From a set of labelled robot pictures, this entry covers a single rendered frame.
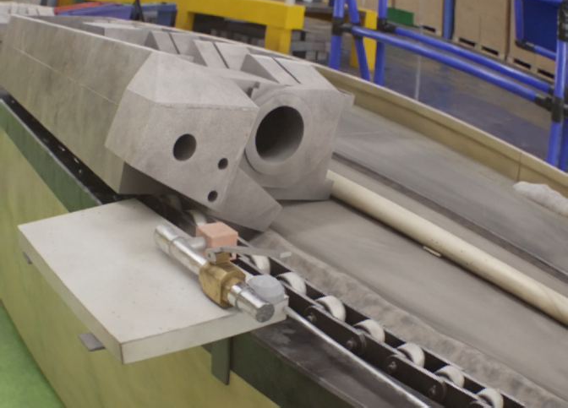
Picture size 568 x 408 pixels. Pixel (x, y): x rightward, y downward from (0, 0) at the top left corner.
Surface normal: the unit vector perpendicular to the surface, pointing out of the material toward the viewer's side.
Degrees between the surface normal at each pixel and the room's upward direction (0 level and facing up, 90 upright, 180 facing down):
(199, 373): 90
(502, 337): 0
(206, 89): 38
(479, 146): 88
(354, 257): 0
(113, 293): 0
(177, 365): 90
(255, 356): 90
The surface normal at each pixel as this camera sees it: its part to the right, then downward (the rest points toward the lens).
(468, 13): -0.78, 0.15
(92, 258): 0.11, -0.93
